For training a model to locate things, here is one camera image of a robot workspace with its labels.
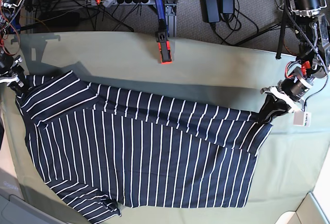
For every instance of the navy white striped T-shirt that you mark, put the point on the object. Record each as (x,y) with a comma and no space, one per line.
(98,147)

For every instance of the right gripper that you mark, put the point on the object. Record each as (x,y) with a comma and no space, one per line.
(13,74)

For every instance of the aluminium frame post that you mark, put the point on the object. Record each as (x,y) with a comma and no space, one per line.
(171,16)

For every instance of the green table cloth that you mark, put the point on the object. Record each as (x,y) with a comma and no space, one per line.
(290,161)

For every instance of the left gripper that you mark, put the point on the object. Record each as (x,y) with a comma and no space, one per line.
(273,108)

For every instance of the grey power strip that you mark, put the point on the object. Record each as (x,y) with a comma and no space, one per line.
(108,3)

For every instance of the black tripod stand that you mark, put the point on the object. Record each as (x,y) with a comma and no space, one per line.
(268,28)

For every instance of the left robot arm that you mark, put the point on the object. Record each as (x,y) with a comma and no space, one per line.
(312,62)

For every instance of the blue orange bar clamp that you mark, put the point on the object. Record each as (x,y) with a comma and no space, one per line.
(162,34)

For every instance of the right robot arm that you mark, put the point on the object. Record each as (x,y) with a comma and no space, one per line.
(9,11)

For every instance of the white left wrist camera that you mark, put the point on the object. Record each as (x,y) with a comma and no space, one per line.
(302,118)

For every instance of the black power adapter left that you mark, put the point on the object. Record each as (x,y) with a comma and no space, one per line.
(210,11)

